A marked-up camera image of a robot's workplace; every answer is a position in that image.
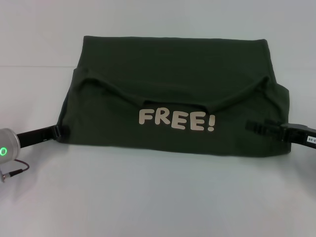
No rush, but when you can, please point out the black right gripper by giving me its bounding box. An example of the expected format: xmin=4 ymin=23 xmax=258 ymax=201
xmin=244 ymin=119 xmax=316 ymax=150

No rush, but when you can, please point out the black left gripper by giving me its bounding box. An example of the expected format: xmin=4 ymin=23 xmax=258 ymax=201
xmin=16 ymin=125 xmax=71 ymax=150

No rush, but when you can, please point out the dark green shirt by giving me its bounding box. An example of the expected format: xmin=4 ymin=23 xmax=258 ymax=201
xmin=57 ymin=35 xmax=293 ymax=158

